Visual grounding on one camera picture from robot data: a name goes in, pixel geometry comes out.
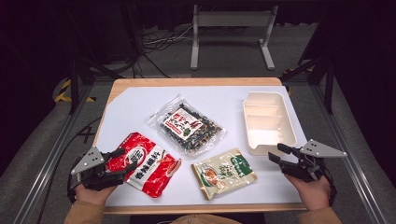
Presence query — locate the black tripod stand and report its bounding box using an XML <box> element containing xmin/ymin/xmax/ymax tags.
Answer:
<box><xmin>279</xmin><ymin>57</ymin><xmax>335</xmax><ymax>115</ymax></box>
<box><xmin>66</xmin><ymin>55</ymin><xmax>125</xmax><ymax>115</ymax></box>

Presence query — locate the aluminium rail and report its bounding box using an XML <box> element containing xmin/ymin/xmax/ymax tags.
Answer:
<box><xmin>12</xmin><ymin>83</ymin><xmax>94</xmax><ymax>224</ymax></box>
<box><xmin>311</xmin><ymin>83</ymin><xmax>389</xmax><ymax>224</ymax></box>

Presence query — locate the white compartment container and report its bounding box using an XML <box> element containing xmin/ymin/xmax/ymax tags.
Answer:
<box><xmin>242</xmin><ymin>91</ymin><xmax>298</xmax><ymax>157</ymax></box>

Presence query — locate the person's tan clothing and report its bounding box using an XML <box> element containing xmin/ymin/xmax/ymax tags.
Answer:
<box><xmin>169</xmin><ymin>214</ymin><xmax>244</xmax><ymax>224</ymax></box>

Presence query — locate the person's right hand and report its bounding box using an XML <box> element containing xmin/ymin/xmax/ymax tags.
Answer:
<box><xmin>284</xmin><ymin>174</ymin><xmax>332</xmax><ymax>212</ymax></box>

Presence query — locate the grey metal stand frame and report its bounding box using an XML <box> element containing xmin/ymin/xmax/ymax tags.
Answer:
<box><xmin>190</xmin><ymin>4</ymin><xmax>279</xmax><ymax>71</ymax></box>

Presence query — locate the person's left hand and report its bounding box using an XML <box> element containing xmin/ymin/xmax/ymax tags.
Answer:
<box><xmin>74</xmin><ymin>183</ymin><xmax>118</xmax><ymax>206</ymax></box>

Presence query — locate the black cross tape mark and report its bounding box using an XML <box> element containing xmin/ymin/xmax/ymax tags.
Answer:
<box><xmin>78</xmin><ymin>127</ymin><xmax>96</xmax><ymax>144</ymax></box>

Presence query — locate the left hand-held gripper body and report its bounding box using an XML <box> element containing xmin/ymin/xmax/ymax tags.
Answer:
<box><xmin>68</xmin><ymin>146</ymin><xmax>127</xmax><ymax>191</ymax></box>

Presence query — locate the red and white seasoning packet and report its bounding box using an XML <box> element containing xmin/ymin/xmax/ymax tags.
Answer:
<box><xmin>106</xmin><ymin>132</ymin><xmax>182</xmax><ymax>199</ymax></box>

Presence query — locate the beige and green soup packet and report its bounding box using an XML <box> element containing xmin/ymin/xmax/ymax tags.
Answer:
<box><xmin>191</xmin><ymin>147</ymin><xmax>259</xmax><ymax>202</ymax></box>

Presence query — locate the yellow and black striped tape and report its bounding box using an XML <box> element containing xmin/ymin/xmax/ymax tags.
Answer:
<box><xmin>54</xmin><ymin>78</ymin><xmax>96</xmax><ymax>104</ymax></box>

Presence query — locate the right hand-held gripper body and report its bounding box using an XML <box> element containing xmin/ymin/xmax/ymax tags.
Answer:
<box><xmin>279</xmin><ymin>138</ymin><xmax>347</xmax><ymax>184</ymax></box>

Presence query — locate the clear bag of dried seaweed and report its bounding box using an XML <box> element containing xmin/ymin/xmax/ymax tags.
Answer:
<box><xmin>146</xmin><ymin>94</ymin><xmax>227</xmax><ymax>157</ymax></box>

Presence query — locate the black floor cable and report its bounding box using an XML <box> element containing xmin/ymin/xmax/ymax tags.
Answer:
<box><xmin>36</xmin><ymin>116</ymin><xmax>102</xmax><ymax>224</ymax></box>

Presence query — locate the bundle of floor cables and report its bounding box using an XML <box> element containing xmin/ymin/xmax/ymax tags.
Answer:
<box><xmin>141</xmin><ymin>26</ymin><xmax>194</xmax><ymax>52</ymax></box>

